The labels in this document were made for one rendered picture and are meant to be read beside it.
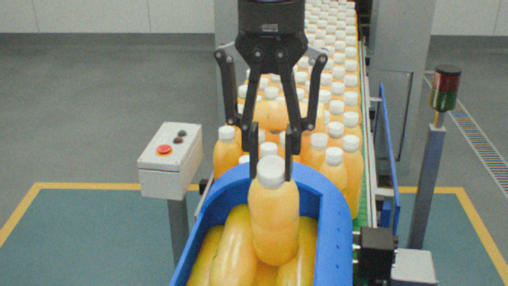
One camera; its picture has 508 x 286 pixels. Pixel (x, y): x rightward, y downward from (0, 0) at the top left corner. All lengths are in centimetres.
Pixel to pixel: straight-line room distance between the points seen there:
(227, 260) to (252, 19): 40
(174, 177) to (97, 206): 184
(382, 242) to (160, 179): 51
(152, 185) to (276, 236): 52
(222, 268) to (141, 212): 211
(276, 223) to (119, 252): 198
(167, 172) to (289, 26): 69
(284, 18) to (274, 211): 27
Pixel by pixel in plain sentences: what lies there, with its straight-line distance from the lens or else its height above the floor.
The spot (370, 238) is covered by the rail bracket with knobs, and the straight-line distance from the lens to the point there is 111.
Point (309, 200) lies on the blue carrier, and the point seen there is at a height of 115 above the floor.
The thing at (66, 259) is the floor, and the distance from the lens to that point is 269.
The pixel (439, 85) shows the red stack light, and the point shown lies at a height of 122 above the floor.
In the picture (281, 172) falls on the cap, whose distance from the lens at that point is 66.
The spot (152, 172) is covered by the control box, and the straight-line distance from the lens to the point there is 119.
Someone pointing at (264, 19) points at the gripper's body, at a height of 155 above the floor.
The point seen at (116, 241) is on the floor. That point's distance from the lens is 272.
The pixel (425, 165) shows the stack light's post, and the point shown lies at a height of 99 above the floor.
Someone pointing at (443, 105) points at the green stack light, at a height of 117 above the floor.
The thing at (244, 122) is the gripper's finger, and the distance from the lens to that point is 63.
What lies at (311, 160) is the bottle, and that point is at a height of 107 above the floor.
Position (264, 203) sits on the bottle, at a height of 129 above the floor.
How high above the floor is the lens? 170
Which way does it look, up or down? 29 degrees down
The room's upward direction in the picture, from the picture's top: straight up
